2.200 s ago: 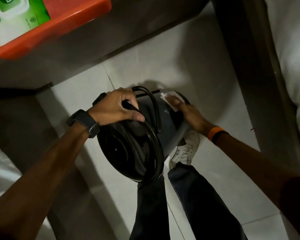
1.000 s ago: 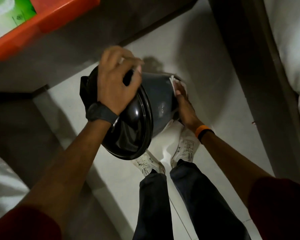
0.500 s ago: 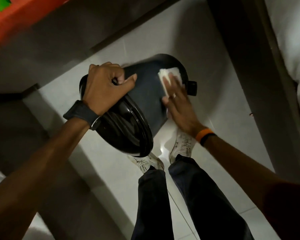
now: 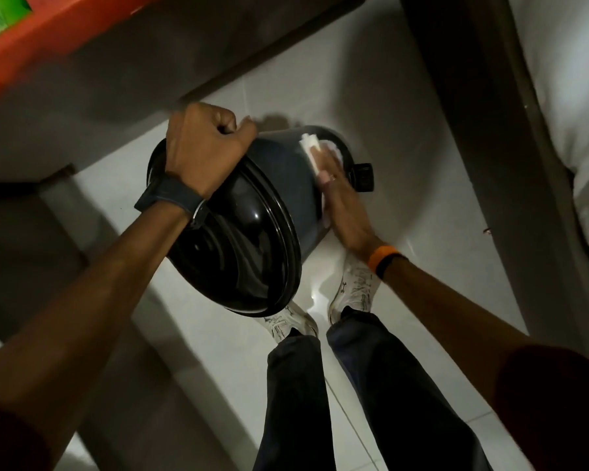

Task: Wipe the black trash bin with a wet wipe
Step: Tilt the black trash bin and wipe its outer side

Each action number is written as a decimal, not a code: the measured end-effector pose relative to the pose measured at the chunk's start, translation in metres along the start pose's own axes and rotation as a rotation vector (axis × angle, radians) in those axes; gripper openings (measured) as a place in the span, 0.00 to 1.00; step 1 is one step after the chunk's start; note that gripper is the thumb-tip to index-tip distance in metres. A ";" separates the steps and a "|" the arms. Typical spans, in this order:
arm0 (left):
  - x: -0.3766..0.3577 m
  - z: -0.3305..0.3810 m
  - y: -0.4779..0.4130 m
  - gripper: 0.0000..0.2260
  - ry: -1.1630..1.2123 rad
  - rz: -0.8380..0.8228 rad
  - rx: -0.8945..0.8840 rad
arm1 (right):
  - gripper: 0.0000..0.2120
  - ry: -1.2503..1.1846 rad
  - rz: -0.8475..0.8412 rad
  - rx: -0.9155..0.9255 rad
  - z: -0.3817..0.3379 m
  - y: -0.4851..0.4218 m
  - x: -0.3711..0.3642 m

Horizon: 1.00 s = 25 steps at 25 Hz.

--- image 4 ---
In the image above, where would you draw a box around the person's right forearm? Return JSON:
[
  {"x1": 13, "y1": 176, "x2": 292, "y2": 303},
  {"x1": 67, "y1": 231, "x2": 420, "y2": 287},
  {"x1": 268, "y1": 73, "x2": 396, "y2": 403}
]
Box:
[{"x1": 380, "y1": 256, "x2": 538, "y2": 412}]

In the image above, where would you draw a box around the person's white shoe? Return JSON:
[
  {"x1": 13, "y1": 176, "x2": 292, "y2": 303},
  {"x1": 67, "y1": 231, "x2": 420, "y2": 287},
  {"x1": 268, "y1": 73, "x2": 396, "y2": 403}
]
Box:
[
  {"x1": 254, "y1": 301, "x2": 320, "y2": 344},
  {"x1": 327, "y1": 252, "x2": 383, "y2": 325}
]

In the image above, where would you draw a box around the dark red sleeve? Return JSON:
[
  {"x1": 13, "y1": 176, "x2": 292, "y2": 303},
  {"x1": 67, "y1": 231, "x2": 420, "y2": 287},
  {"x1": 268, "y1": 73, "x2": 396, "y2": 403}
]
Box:
[
  {"x1": 0, "y1": 399, "x2": 55, "y2": 471},
  {"x1": 491, "y1": 345, "x2": 589, "y2": 471}
]

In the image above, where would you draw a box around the person's right hand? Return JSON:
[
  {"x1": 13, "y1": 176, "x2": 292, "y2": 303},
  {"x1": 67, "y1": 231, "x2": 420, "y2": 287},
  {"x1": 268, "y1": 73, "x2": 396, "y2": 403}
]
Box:
[{"x1": 316, "y1": 145, "x2": 385, "y2": 263}]

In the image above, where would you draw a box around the person's left white shoe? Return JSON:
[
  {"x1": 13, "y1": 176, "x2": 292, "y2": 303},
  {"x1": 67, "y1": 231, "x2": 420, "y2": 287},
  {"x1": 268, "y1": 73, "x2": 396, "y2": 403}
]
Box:
[{"x1": 254, "y1": 301, "x2": 320, "y2": 344}]

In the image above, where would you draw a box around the white mattress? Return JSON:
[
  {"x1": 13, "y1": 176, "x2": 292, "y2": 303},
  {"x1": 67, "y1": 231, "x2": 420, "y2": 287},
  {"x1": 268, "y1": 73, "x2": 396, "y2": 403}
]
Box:
[{"x1": 508, "y1": 0, "x2": 589, "y2": 334}]

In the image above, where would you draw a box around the white cleaning cloth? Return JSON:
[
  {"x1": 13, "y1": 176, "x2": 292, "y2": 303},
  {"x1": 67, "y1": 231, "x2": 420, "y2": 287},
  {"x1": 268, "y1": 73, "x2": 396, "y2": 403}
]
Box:
[{"x1": 299, "y1": 133, "x2": 345, "y2": 230}]

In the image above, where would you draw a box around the black wristwatch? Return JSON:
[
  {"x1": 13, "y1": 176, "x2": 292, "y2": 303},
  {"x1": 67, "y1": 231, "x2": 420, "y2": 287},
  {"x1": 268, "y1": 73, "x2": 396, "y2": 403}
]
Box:
[{"x1": 134, "y1": 172, "x2": 212, "y2": 229}]

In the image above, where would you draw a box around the orange wristband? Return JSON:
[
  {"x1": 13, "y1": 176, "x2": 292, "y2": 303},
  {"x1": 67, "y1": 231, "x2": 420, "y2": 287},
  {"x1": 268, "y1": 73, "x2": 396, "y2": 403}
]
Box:
[{"x1": 367, "y1": 245, "x2": 407, "y2": 280}]

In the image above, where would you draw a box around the dark red right sleeve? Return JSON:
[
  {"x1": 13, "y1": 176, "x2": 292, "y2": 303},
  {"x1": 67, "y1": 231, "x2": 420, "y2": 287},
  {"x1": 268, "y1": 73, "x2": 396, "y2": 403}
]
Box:
[{"x1": 491, "y1": 345, "x2": 589, "y2": 471}]

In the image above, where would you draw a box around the person's right leg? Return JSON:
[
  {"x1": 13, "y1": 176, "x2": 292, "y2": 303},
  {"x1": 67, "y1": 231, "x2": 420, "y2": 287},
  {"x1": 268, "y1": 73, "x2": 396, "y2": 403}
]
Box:
[{"x1": 326, "y1": 308, "x2": 494, "y2": 471}]

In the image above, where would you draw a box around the grey bed frame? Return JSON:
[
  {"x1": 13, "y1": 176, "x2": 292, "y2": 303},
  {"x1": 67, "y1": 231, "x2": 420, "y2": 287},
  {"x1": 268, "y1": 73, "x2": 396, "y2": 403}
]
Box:
[{"x1": 398, "y1": 0, "x2": 589, "y2": 364}]

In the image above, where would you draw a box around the person's left forearm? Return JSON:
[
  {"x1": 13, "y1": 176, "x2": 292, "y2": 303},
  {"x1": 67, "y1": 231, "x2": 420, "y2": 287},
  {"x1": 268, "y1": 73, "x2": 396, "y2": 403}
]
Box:
[{"x1": 0, "y1": 201, "x2": 197, "y2": 471}]

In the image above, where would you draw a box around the orange table edge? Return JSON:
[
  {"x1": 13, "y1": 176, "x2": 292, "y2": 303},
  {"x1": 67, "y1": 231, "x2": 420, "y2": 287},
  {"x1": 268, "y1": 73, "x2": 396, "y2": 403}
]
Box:
[{"x1": 0, "y1": 0, "x2": 166, "y2": 106}]

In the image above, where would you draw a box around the green box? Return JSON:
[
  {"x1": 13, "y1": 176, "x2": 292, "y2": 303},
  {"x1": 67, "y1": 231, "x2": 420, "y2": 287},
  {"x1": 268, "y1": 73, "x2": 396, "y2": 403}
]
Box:
[{"x1": 0, "y1": 0, "x2": 33, "y2": 44}]

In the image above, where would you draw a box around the person's left hand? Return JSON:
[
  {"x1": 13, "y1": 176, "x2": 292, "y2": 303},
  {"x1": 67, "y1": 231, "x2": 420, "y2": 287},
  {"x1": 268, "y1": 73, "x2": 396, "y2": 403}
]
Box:
[{"x1": 165, "y1": 103, "x2": 259, "y2": 200}]

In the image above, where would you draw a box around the grey furniture panel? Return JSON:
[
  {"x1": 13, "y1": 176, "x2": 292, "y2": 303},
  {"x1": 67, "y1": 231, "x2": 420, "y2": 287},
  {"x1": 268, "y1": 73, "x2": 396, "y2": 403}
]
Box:
[{"x1": 0, "y1": 0, "x2": 370, "y2": 183}]

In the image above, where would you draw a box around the person's right white shoe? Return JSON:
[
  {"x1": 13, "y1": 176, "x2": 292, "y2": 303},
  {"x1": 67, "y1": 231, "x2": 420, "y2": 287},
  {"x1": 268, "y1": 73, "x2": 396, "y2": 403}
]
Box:
[{"x1": 327, "y1": 252, "x2": 383, "y2": 325}]

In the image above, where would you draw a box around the person's left leg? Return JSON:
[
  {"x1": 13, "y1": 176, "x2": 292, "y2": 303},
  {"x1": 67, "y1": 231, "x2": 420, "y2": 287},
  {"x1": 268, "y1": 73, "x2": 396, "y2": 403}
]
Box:
[{"x1": 253, "y1": 333, "x2": 337, "y2": 471}]

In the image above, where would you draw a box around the person's leg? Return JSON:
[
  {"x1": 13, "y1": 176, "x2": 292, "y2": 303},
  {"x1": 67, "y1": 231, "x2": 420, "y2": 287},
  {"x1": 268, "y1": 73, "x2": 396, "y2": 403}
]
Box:
[
  {"x1": 253, "y1": 333, "x2": 337, "y2": 471},
  {"x1": 326, "y1": 308, "x2": 494, "y2": 471}
]

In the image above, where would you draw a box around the black pedal bin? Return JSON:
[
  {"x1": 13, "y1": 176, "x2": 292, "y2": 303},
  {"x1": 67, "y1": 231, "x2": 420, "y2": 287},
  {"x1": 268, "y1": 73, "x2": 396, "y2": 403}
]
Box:
[{"x1": 146, "y1": 125, "x2": 375, "y2": 318}]

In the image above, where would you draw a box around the dark red left sleeve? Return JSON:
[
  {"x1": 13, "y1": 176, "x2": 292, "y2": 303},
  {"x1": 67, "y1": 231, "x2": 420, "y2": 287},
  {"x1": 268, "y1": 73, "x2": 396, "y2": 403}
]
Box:
[{"x1": 0, "y1": 399, "x2": 55, "y2": 471}]

